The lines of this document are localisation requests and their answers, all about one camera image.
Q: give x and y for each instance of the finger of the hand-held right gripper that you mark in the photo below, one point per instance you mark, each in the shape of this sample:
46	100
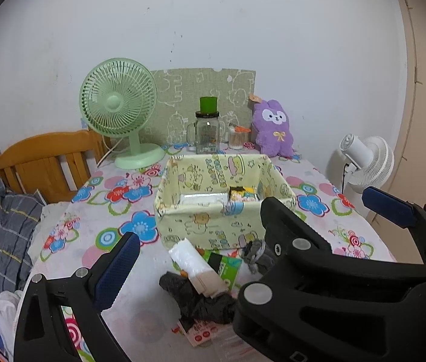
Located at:
292	230
388	207

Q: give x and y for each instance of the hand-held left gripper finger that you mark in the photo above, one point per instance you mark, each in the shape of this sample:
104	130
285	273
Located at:
116	271

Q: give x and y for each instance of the grey striped sock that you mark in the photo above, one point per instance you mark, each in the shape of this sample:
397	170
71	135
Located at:
256	258

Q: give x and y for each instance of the green packet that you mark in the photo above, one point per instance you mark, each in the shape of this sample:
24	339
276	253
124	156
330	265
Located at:
228	267

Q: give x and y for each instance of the white beige sock roll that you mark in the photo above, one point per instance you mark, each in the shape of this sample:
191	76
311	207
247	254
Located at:
190	258

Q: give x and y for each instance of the dark grey cloth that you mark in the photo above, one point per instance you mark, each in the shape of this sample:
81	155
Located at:
197	305

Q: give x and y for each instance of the yellow printed fabric storage box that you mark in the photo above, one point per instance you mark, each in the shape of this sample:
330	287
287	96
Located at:
197	226

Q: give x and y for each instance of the white standing fan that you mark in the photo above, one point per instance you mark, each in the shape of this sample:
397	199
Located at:
371	166

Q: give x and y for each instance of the colourful snack packet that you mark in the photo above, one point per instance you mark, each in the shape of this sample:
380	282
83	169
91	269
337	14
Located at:
241	195

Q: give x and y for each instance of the floral tablecloth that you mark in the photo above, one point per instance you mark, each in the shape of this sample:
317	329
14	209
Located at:
122	203

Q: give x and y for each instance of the clear plastic packet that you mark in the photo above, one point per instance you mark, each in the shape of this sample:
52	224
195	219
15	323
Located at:
201	198

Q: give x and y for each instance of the purple plush bunny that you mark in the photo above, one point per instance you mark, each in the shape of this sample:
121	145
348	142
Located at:
273	128

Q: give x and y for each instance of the pink tissue pack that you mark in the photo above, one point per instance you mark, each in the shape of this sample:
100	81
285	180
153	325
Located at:
201	333

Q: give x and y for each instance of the cotton swab jar orange lid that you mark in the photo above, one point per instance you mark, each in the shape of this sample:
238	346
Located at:
237	137

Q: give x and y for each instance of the blue plaid pillow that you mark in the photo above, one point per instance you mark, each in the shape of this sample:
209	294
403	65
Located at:
5	230

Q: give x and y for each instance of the glass mug jar green lid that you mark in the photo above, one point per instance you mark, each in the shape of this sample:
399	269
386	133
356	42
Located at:
207	132

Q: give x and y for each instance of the wooden bed headboard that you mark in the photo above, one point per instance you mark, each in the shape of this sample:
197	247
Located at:
39	162

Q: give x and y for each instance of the green desk fan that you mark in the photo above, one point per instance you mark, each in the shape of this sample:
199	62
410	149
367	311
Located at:
116	101

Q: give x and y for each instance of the green printed foam mat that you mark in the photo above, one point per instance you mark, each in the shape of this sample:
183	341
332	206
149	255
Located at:
182	90

